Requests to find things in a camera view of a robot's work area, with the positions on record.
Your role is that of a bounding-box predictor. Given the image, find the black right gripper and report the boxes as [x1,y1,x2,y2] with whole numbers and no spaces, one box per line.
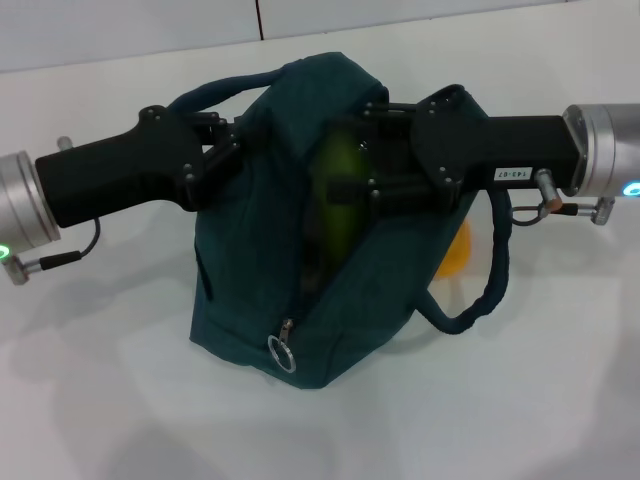
[329,84,584,219]

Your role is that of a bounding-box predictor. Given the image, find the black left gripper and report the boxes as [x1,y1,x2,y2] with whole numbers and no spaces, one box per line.
[34,105,244,230]

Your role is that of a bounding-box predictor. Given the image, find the green cucumber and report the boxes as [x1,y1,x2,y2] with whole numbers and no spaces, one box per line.
[311,126,374,262]

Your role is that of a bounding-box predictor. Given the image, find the yellow pear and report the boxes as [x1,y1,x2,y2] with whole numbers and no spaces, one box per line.
[436,219,474,279]

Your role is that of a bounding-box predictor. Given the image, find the dark teal zip bag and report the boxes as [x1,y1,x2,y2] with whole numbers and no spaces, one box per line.
[167,51,514,392]

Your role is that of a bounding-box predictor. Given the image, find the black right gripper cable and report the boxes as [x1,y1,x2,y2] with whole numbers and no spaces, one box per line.
[508,168,617,229]

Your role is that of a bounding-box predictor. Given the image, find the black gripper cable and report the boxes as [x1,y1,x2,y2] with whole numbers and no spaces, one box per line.
[38,217,102,272]
[508,168,617,229]

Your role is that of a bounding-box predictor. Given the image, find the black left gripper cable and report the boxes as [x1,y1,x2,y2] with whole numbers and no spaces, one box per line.
[38,217,102,272]

